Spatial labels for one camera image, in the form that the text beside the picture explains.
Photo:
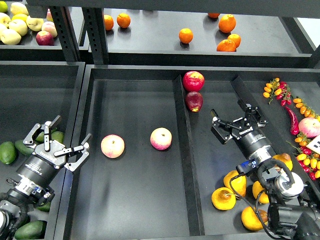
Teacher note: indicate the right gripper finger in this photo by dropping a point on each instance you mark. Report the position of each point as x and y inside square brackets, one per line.
[223, 130]
[253, 118]

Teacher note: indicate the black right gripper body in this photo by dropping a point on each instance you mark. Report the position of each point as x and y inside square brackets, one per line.
[251, 140]

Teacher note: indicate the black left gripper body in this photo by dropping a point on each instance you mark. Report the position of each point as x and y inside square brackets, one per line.
[43, 166]

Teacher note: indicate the dark green avocado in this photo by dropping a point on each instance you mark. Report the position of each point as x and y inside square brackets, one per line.
[44, 207]

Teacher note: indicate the yellow orange pear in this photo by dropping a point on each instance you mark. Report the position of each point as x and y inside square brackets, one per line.
[223, 199]

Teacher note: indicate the yellow pear under arm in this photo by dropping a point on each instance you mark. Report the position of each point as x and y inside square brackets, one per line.
[256, 189]

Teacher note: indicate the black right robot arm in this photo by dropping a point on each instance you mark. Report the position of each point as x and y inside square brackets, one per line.
[291, 213]

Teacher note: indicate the dark avocado middle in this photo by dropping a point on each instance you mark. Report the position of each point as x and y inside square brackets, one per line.
[23, 149]

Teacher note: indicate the green avocado top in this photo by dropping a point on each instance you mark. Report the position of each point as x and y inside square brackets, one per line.
[40, 137]

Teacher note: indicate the bright green lime avocado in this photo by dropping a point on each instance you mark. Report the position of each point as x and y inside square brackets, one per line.
[8, 152]

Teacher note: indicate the green avocado right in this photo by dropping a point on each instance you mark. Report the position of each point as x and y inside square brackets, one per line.
[58, 136]

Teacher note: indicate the yellow pear with brown top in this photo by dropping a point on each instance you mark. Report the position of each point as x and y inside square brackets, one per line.
[285, 158]

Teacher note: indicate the yellow pear left of pile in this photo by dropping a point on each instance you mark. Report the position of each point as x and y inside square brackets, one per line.
[239, 184]

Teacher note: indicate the avocado bottom right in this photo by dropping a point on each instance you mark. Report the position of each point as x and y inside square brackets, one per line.
[31, 231]

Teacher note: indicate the yellow pear bottom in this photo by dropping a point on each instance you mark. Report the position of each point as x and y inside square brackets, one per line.
[250, 221]

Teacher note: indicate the cherry tomato bunch top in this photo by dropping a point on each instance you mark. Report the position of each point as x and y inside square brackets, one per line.
[279, 90]

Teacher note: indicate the cherry tomato bunch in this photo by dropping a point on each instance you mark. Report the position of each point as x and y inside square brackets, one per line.
[279, 90]
[308, 159]

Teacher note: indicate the dark red apple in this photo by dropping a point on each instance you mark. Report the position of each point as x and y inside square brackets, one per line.
[194, 101]

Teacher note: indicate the red chili pepper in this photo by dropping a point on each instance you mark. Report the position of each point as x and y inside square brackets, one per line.
[294, 123]

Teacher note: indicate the pink apple left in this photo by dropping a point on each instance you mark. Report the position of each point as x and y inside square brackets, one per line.
[112, 146]

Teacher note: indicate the pink apple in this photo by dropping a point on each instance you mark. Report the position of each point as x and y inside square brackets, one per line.
[112, 146]
[161, 138]

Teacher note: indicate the black left tray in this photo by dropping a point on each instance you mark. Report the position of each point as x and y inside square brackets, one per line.
[35, 92]

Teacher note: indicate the orange tomato bunch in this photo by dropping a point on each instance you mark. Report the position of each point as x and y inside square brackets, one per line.
[305, 109]

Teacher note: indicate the bright red apple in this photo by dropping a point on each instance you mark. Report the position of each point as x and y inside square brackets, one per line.
[193, 81]

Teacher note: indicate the pink apple right bin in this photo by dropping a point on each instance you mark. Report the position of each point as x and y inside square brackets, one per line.
[310, 127]

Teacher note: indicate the pink apple centre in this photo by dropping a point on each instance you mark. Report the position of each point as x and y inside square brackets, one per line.
[161, 138]

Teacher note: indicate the cherry tomato bunch bottom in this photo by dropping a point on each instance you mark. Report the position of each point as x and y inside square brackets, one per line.
[308, 159]

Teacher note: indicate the white label card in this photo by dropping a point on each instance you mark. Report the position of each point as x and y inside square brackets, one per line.
[314, 145]

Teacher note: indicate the orange front right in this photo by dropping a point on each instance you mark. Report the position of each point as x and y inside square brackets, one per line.
[226, 45]

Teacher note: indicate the black centre divided tray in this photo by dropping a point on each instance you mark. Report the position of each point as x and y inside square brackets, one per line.
[150, 194]

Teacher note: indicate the orange behind right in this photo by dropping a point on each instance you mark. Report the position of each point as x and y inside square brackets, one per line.
[235, 38]

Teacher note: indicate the black upper left shelf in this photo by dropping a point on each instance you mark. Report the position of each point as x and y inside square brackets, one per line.
[29, 50]

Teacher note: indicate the black shelf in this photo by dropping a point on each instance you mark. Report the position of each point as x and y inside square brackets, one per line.
[152, 38]
[29, 50]

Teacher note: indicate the large orange top right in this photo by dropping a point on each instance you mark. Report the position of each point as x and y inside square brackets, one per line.
[227, 23]

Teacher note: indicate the black upper right shelf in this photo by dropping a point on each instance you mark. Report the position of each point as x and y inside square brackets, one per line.
[152, 38]

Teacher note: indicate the orange centre shelf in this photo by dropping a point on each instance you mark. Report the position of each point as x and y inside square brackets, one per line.
[185, 35]

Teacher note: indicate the red apple on shelf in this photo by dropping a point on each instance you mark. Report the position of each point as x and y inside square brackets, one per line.
[44, 38]

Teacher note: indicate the orange top partly hidden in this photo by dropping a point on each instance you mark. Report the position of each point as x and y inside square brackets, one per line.
[213, 15]

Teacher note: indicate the pale yellow apple front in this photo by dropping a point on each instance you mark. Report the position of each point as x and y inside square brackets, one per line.
[10, 37]

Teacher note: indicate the pink peach on shelf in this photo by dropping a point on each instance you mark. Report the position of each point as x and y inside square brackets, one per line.
[49, 26]

